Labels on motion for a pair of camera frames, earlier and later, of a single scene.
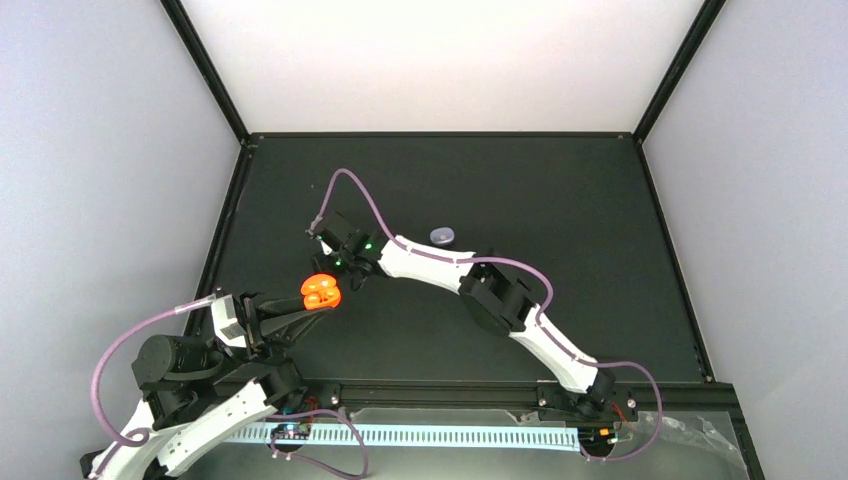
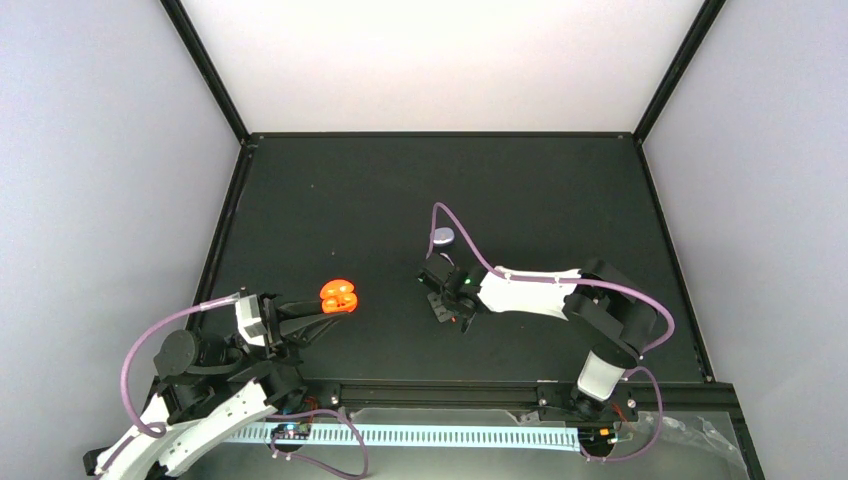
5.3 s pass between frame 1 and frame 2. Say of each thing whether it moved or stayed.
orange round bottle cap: moved
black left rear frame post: stayed
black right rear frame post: stayed
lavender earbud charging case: stayed
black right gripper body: moved
